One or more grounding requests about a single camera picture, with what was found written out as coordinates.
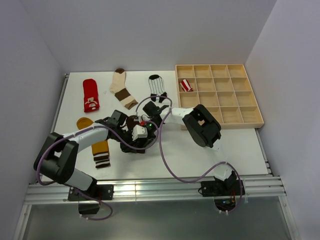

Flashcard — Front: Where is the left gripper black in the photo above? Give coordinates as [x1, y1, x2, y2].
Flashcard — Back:
[111, 127, 140, 153]

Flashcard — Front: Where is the red white striped sock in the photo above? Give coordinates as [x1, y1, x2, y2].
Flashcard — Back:
[179, 78, 194, 92]

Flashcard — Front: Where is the dark brown striped sock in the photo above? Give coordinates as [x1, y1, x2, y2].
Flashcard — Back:
[126, 115, 139, 131]

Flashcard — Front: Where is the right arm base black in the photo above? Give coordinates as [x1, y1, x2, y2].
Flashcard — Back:
[198, 171, 246, 215]

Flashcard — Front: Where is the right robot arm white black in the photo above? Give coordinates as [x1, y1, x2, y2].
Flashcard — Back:
[142, 101, 240, 195]

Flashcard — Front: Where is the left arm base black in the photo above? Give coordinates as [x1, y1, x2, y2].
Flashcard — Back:
[67, 184, 114, 221]

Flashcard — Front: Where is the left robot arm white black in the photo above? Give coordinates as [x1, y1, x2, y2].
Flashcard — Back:
[34, 110, 156, 200]

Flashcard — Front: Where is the mustard yellow striped sock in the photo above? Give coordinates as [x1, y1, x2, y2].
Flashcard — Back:
[76, 117, 111, 169]

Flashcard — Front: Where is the white black pinstripe sock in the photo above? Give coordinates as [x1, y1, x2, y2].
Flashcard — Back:
[148, 74, 168, 103]

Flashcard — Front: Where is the red sock with face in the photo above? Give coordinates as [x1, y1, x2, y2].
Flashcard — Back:
[82, 78, 100, 114]

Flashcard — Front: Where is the cream brown striped sock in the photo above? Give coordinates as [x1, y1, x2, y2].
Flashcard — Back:
[109, 68, 138, 110]

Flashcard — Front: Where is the wooden compartment tray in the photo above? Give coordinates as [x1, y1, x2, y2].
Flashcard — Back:
[175, 64, 265, 129]

